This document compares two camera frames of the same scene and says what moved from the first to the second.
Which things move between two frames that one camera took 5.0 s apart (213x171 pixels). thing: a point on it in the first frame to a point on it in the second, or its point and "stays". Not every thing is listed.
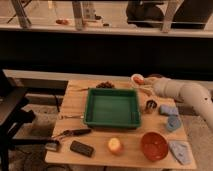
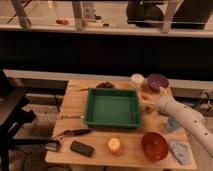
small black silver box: x=53 y=145 stays
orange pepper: x=139 y=80 to x=145 y=96
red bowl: x=154 y=146 stays
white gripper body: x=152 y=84 to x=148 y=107
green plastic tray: x=112 y=108 stays
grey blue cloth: x=182 y=151 stays
